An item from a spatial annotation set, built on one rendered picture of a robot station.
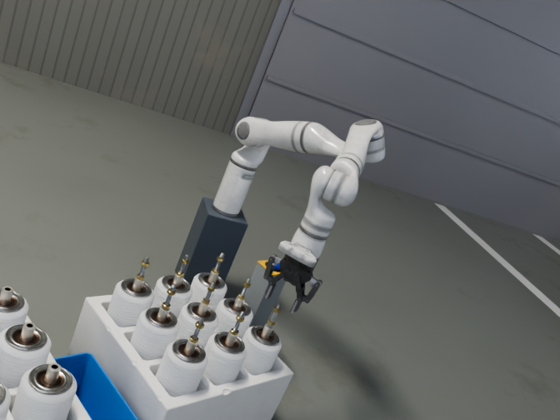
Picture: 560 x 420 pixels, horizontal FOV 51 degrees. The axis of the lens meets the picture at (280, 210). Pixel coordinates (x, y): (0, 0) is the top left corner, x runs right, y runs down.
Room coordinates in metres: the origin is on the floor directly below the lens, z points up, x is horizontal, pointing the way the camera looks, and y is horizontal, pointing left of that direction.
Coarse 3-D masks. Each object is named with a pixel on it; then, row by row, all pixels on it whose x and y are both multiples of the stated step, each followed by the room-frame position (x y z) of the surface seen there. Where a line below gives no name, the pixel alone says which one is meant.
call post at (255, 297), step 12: (252, 276) 1.50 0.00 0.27; (252, 288) 1.49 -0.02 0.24; (264, 288) 1.47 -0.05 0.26; (276, 288) 1.50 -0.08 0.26; (252, 300) 1.48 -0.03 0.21; (264, 300) 1.47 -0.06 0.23; (276, 300) 1.51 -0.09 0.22; (252, 312) 1.47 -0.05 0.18; (264, 312) 1.49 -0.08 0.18; (252, 324) 1.47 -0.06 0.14; (264, 324) 1.51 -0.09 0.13
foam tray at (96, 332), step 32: (96, 320) 1.17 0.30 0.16; (96, 352) 1.14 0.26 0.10; (128, 352) 1.08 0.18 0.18; (128, 384) 1.05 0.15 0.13; (160, 384) 1.03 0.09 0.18; (224, 384) 1.11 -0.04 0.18; (256, 384) 1.16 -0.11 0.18; (160, 416) 0.97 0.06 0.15; (192, 416) 1.03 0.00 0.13; (224, 416) 1.11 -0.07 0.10; (256, 416) 1.21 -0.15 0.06
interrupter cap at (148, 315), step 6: (150, 312) 1.15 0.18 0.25; (156, 312) 1.16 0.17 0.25; (168, 312) 1.18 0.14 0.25; (150, 318) 1.13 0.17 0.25; (156, 318) 1.14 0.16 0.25; (168, 318) 1.16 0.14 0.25; (174, 318) 1.17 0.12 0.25; (156, 324) 1.11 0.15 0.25; (162, 324) 1.13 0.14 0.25; (168, 324) 1.13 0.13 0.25; (174, 324) 1.14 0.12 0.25
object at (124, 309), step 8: (120, 288) 1.20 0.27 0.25; (112, 296) 1.20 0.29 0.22; (120, 296) 1.18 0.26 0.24; (128, 296) 1.18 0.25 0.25; (152, 296) 1.23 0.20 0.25; (112, 304) 1.19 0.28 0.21; (120, 304) 1.18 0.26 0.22; (128, 304) 1.18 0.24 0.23; (136, 304) 1.18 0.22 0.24; (144, 304) 1.19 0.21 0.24; (112, 312) 1.18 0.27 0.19; (120, 312) 1.18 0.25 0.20; (128, 312) 1.18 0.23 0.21; (136, 312) 1.19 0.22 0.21; (120, 320) 1.18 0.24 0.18; (128, 320) 1.18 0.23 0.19; (136, 320) 1.19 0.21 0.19
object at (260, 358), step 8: (248, 328) 1.27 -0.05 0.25; (248, 336) 1.23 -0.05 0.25; (248, 344) 1.22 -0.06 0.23; (256, 344) 1.21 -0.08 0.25; (280, 344) 1.25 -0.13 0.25; (248, 352) 1.22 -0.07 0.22; (256, 352) 1.21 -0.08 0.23; (264, 352) 1.21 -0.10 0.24; (272, 352) 1.22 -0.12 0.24; (248, 360) 1.21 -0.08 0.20; (256, 360) 1.21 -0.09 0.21; (264, 360) 1.22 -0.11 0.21; (272, 360) 1.23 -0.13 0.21; (248, 368) 1.21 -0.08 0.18; (256, 368) 1.21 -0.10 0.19; (264, 368) 1.22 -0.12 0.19
